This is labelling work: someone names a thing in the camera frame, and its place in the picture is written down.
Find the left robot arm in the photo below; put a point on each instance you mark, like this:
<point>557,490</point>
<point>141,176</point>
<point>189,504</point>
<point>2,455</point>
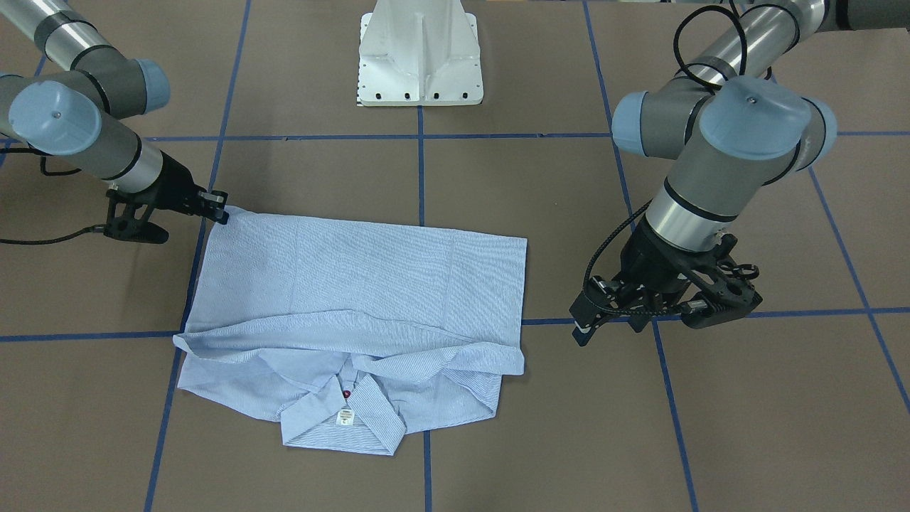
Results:
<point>729,131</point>

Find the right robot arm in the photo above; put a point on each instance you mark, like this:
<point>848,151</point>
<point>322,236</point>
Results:
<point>78,115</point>

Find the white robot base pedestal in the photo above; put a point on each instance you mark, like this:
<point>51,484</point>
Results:
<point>419,54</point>

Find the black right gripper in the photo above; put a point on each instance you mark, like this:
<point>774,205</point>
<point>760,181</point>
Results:
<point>170,188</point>

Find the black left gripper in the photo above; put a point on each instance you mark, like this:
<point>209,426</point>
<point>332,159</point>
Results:
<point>648,262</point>

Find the blue striped button shirt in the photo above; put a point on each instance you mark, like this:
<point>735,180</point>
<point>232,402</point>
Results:
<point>352,335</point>

